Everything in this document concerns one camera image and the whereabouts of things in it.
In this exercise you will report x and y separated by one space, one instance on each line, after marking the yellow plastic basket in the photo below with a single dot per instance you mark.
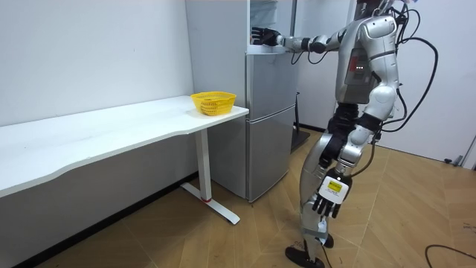
213 103

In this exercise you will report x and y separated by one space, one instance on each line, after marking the robot legs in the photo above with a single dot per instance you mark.
316 178

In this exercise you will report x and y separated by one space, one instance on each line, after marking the open fridge door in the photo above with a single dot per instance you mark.
293 16

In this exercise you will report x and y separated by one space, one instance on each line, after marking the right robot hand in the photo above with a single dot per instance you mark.
264 36

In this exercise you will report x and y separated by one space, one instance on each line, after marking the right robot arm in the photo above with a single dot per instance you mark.
308 43

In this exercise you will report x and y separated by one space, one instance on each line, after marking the black floor stand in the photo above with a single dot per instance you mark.
299 136

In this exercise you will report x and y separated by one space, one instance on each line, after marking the grey fridge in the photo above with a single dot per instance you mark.
269 123

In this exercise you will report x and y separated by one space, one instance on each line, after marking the white desk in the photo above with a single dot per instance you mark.
93 137

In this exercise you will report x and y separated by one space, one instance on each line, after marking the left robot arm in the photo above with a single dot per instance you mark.
383 97

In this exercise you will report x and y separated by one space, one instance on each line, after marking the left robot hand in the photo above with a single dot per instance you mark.
332 193

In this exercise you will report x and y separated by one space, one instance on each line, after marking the robot body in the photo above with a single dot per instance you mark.
359 74

